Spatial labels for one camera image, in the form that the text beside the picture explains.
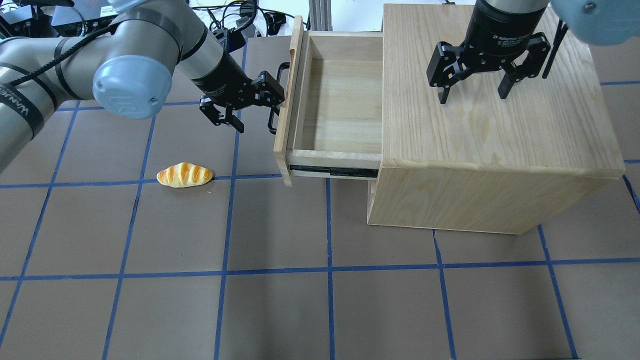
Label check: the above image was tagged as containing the silver robot arm over cabinet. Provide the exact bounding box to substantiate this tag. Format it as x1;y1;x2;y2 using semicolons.
426;0;640;105

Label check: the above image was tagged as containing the silver robot arm near bread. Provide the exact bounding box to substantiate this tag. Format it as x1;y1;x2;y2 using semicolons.
0;0;285;170

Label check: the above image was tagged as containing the black metal drawer handle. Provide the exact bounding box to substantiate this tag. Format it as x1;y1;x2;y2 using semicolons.
267;61;292;135

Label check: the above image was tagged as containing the black gripper near bread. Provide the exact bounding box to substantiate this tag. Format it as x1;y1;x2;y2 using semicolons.
190;55;285;133

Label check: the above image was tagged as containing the aluminium profile post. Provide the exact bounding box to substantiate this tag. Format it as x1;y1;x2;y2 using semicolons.
307;0;333;32

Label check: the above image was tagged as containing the wooden drawer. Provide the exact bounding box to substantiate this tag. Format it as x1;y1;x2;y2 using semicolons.
273;16;383;186

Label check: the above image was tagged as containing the black gripper over cabinet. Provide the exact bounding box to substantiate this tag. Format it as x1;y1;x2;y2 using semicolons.
426;0;551;105

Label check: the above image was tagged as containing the light wooden drawer cabinet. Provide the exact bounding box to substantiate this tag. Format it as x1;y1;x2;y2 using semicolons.
367;3;626;235

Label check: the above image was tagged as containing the black cable bundle background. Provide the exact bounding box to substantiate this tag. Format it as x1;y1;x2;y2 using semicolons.
190;0;293;53

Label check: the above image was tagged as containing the toy bread roll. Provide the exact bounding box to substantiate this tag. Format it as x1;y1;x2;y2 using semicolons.
156;162;214;189

